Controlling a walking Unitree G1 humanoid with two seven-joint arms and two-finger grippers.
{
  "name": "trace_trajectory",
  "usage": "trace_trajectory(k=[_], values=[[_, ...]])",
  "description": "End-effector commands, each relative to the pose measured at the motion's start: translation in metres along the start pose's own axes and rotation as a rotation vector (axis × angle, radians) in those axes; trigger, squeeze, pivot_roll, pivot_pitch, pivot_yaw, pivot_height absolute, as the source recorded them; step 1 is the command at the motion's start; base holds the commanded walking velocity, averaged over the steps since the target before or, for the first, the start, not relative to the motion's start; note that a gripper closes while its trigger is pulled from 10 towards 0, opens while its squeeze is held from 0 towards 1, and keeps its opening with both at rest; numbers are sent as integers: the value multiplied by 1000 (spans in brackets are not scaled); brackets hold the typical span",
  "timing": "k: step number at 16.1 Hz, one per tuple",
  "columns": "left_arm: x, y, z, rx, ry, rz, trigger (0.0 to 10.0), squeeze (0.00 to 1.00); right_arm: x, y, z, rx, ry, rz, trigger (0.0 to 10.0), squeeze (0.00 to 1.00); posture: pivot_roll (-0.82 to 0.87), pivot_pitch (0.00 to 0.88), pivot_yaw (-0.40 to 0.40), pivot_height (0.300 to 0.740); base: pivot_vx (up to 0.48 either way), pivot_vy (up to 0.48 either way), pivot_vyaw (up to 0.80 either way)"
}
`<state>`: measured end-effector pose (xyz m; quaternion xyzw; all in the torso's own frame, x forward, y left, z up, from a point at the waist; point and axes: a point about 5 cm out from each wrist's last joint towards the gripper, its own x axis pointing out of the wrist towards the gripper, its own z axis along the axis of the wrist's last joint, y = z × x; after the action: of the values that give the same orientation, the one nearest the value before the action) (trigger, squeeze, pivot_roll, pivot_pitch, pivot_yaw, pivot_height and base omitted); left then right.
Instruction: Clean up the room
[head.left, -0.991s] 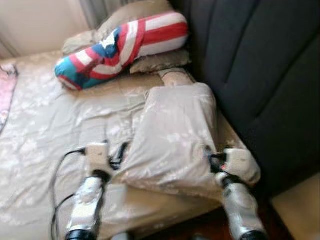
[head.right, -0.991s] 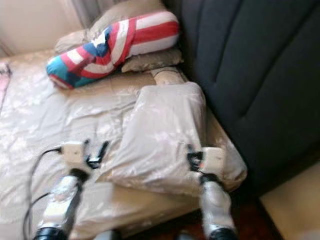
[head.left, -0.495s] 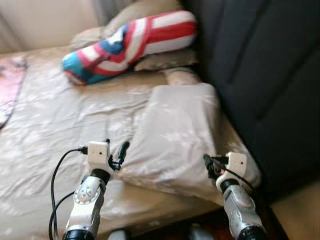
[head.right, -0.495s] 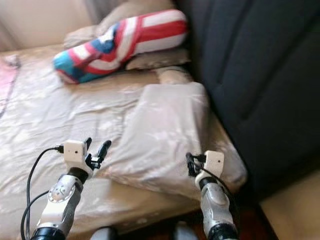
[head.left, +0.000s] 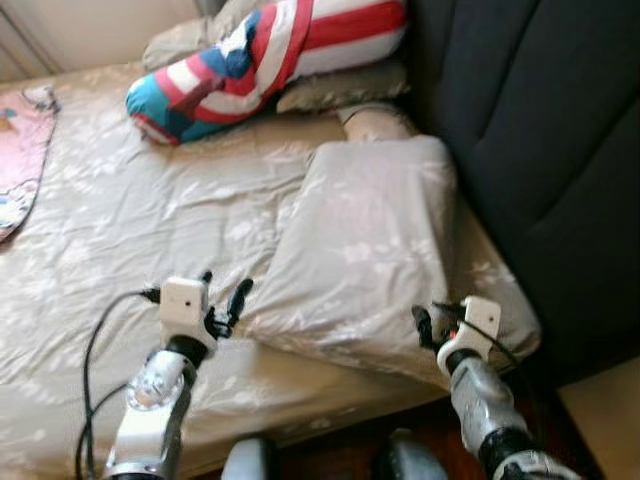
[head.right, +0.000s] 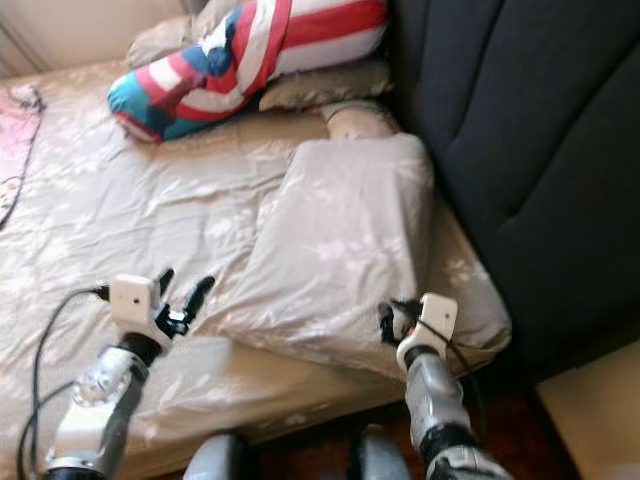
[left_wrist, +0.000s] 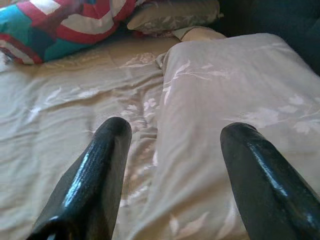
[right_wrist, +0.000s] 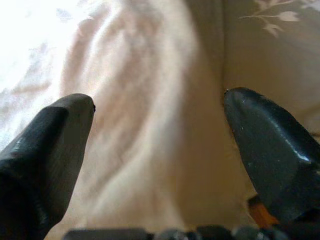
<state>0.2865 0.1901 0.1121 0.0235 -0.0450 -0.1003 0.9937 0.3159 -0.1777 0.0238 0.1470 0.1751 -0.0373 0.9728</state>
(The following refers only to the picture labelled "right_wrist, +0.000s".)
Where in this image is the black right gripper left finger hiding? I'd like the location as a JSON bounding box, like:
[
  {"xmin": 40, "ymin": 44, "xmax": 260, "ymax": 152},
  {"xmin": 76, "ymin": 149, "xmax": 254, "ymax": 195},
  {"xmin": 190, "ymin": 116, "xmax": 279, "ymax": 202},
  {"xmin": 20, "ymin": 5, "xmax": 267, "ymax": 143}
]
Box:
[{"xmin": 0, "ymin": 93, "xmax": 96, "ymax": 240}]

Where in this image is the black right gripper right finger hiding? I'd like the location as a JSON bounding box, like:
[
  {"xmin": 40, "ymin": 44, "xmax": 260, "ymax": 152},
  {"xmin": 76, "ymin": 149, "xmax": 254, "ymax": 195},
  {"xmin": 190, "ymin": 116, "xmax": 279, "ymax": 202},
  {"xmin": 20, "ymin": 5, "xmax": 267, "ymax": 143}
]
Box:
[{"xmin": 223, "ymin": 86, "xmax": 320, "ymax": 223}]

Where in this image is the bed with grey floral sheet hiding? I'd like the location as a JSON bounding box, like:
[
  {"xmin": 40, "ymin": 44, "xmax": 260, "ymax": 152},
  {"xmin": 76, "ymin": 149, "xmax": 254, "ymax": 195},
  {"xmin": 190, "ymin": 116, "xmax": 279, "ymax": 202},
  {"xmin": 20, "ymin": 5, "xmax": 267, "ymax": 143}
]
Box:
[{"xmin": 0, "ymin": 0, "xmax": 320, "ymax": 222}]

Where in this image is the pink cartoon print quilt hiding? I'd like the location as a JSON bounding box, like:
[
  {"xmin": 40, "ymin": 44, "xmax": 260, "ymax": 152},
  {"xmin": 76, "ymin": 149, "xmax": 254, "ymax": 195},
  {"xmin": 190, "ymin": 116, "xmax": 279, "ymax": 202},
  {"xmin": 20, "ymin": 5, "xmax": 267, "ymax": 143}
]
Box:
[{"xmin": 57, "ymin": 0, "xmax": 226, "ymax": 229}]

